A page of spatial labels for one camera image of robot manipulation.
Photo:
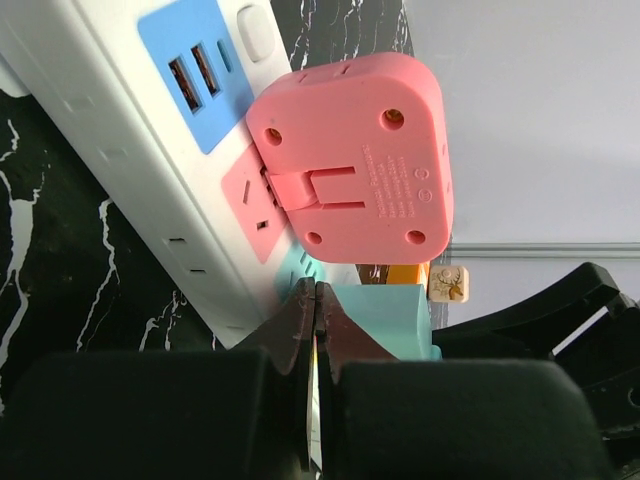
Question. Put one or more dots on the teal usb charger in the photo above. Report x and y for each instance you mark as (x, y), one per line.
(396, 316)

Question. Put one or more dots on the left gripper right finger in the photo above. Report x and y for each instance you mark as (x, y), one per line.
(382, 418)

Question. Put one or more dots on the pink plug adapter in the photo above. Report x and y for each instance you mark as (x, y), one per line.
(356, 154)

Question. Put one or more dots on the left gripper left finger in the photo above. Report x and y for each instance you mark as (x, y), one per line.
(243, 413)

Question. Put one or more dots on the beige cube socket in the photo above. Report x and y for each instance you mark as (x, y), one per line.
(449, 284)

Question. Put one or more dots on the orange power strip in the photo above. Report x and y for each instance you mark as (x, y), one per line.
(394, 274)

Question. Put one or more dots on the white multicolour power strip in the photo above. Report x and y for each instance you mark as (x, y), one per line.
(152, 96)

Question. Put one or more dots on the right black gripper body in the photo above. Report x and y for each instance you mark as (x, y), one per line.
(587, 326)

